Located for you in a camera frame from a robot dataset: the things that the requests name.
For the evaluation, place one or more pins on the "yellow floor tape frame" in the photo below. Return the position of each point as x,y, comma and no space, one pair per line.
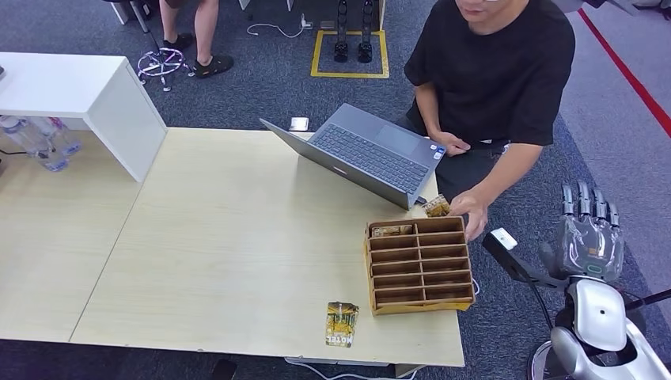
314,52

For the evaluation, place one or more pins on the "person's right hand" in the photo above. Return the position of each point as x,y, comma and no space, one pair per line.
450,142

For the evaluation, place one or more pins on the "dark disc with silver rim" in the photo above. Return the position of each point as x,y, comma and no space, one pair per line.
540,362

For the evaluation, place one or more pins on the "black stand pole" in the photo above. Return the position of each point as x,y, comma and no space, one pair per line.
650,300

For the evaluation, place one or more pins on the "person's right forearm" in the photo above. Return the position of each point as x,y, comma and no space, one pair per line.
425,113

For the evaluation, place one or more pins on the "black robot leg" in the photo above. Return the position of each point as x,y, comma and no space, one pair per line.
341,31
365,31

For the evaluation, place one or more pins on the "grey open laptop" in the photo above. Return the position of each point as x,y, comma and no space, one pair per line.
367,152

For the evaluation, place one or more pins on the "wooden card organizer box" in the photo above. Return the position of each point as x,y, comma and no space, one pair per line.
419,265

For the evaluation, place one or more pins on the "white desk shelf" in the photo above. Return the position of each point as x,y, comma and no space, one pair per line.
78,89

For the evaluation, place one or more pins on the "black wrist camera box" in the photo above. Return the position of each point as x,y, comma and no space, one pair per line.
506,251

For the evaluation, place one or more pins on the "standing person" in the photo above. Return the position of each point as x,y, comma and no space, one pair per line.
202,36

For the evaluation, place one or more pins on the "person's left forearm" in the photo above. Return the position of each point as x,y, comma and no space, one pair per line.
511,170

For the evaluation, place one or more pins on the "black round stand base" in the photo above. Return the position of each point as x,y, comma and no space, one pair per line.
637,317

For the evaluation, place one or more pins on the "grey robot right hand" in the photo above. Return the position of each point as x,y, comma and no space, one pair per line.
589,246

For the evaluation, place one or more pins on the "person's left hand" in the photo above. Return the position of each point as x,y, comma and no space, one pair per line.
471,212

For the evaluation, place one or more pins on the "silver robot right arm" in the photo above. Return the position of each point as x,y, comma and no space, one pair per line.
597,314

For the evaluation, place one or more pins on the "chrome stool base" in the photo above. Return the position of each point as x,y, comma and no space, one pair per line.
163,63

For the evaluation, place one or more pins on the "seated person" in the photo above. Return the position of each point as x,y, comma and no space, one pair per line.
493,68

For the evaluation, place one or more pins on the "small white square box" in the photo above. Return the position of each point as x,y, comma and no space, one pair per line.
299,124

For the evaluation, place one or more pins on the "clear plastic water bottle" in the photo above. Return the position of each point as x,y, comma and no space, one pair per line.
63,135
31,144

